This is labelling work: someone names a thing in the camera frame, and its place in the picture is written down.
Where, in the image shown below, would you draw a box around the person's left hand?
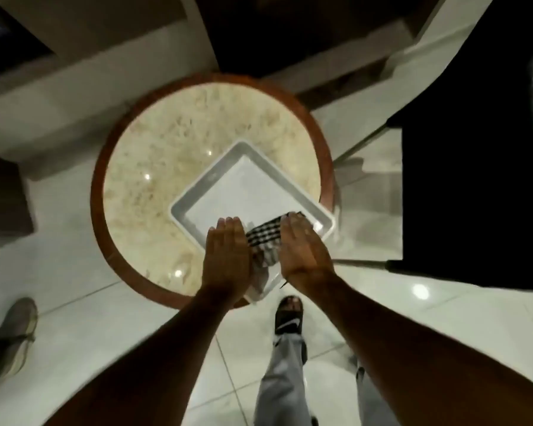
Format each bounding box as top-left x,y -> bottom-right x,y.
200,216 -> 255,303

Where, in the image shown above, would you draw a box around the person's right hand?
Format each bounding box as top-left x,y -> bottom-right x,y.
278,213 -> 337,299

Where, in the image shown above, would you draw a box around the black white checkered cloth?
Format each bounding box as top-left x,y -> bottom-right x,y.
245,211 -> 307,294

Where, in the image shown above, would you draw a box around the black upholstered chair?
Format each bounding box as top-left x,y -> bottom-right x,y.
333,0 -> 533,292

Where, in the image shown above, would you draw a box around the person's right forearm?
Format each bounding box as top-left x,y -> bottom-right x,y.
300,272 -> 533,426

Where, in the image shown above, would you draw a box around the person's left forearm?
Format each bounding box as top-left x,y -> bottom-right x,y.
44,286 -> 249,426

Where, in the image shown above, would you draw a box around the black left sandal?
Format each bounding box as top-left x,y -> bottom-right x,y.
274,295 -> 305,338

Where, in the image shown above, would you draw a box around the white square tray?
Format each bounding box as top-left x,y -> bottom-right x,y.
169,139 -> 337,305

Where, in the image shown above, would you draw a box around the round marble table wooden rim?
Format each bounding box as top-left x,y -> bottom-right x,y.
90,73 -> 337,310

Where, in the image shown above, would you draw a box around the light grey pants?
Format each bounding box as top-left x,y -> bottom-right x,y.
253,334 -> 403,426

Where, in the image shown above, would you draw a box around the dark sofa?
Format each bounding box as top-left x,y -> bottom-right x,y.
193,0 -> 443,79

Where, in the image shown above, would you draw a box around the brown furniture piece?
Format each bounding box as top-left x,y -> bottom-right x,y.
0,150 -> 36,253

